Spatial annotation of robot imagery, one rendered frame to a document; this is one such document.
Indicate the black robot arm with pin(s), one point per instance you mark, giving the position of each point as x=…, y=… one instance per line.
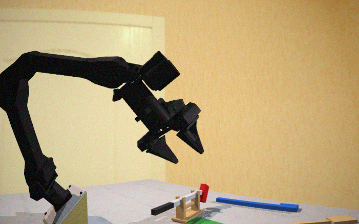
x=107, y=71

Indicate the green putting mat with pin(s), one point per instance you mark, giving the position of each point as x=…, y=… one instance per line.
x=200, y=220

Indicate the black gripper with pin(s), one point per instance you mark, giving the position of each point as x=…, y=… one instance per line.
x=154, y=116

